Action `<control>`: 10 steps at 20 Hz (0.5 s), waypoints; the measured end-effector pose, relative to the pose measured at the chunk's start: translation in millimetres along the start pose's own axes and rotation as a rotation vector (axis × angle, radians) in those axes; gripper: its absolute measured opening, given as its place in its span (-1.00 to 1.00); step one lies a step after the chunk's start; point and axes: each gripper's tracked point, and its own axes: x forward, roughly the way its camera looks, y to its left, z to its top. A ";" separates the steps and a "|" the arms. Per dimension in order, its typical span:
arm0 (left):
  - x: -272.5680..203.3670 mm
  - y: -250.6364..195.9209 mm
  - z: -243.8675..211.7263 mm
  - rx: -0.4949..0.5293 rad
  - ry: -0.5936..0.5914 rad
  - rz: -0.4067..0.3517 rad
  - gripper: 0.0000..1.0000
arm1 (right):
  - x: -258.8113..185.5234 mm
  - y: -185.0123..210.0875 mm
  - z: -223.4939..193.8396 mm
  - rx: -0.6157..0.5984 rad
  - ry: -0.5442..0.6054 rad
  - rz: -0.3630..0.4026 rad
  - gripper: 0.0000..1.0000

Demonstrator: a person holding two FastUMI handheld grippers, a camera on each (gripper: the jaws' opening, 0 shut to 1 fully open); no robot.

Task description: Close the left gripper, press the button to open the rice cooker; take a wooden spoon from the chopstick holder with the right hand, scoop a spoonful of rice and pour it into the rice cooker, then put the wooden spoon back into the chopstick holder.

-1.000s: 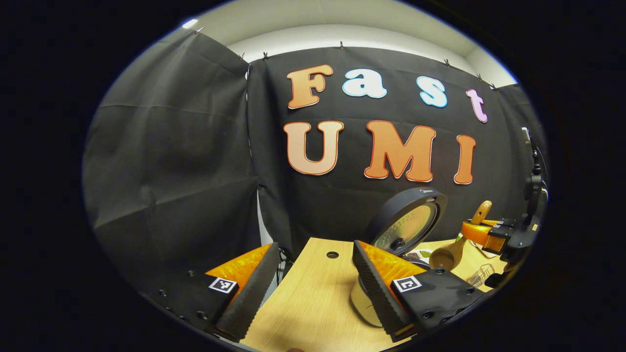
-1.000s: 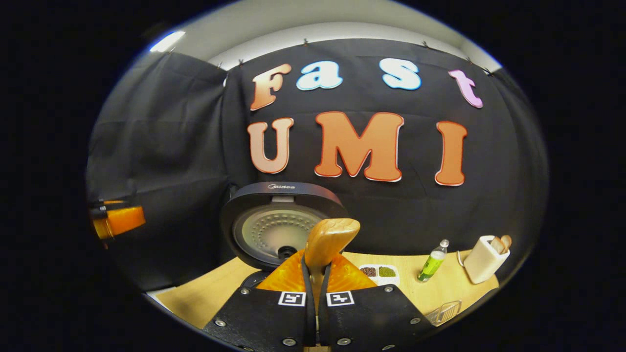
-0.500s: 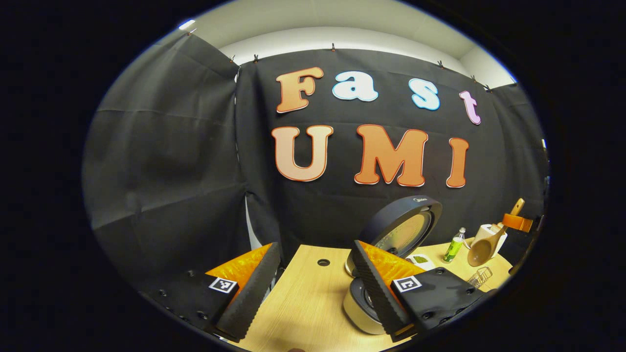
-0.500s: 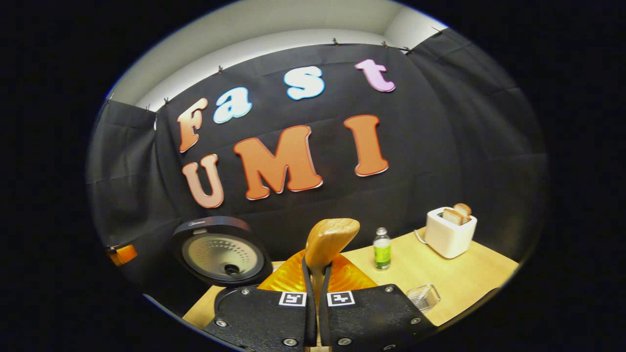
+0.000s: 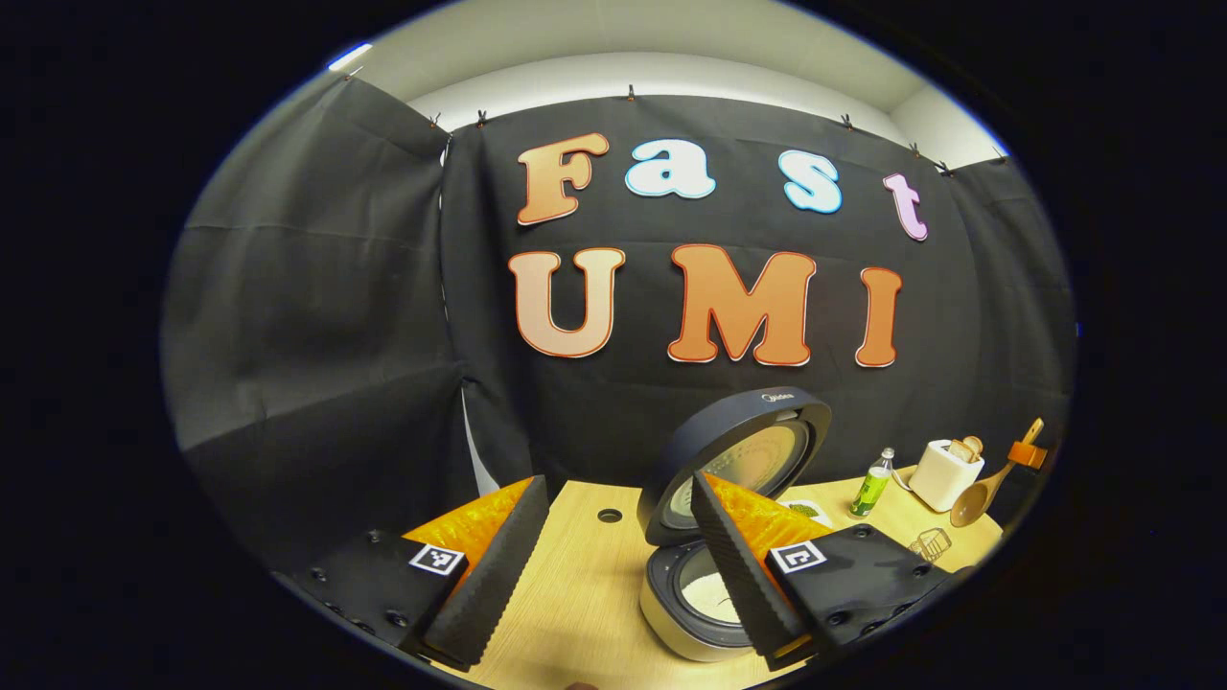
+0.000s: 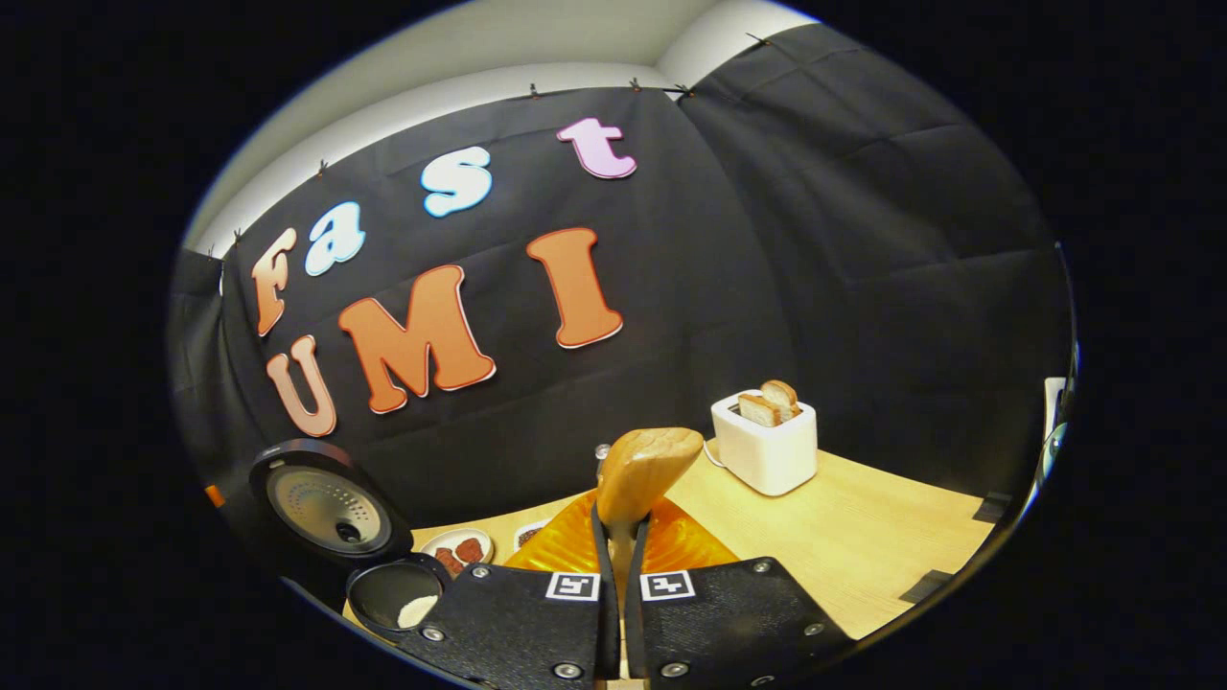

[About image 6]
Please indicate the toasted bread slice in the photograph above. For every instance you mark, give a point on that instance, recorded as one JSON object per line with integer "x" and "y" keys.
{"x": 781, "y": 395}
{"x": 757, "y": 410}

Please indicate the white divided grain dish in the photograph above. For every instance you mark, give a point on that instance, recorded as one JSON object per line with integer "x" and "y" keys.
{"x": 530, "y": 534}

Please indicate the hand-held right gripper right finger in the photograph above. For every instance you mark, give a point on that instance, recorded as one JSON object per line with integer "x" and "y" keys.
{"x": 729, "y": 623}

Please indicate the black rice cooker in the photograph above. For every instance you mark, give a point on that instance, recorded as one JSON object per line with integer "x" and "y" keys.
{"x": 326, "y": 503}

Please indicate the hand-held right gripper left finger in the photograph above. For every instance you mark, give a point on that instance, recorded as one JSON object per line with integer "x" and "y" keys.
{"x": 518, "y": 623}

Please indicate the white toaster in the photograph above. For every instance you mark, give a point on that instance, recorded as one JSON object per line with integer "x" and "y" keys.
{"x": 767, "y": 450}

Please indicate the wooden spoon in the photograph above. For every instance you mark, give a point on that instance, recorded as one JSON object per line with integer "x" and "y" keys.
{"x": 647, "y": 470}

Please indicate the round white plate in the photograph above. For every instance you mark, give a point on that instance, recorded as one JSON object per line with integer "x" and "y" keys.
{"x": 458, "y": 551}

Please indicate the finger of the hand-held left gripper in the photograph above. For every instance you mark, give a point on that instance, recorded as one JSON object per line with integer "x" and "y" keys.
{"x": 215, "y": 495}

